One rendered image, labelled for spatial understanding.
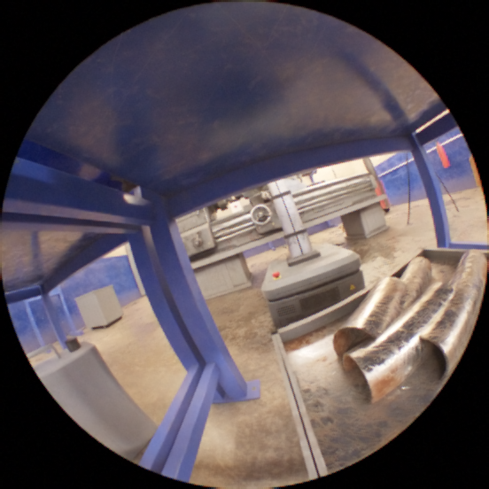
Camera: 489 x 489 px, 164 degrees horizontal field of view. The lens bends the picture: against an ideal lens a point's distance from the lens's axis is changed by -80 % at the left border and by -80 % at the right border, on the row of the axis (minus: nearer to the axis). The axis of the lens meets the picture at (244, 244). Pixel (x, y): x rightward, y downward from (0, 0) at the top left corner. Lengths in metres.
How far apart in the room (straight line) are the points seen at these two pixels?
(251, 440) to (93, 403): 0.42
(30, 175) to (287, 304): 0.90
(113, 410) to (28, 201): 0.53
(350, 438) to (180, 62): 0.42
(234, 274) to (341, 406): 1.80
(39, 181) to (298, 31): 0.34
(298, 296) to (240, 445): 0.65
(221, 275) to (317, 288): 1.32
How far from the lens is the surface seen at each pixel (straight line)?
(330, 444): 0.24
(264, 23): 0.21
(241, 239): 1.96
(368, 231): 2.44
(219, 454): 0.57
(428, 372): 0.29
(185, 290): 0.44
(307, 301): 0.83
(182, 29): 0.19
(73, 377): 0.55
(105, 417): 0.61
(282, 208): 1.02
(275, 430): 0.55
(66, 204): 0.28
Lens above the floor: 0.48
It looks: 1 degrees down
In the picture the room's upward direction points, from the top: 20 degrees counter-clockwise
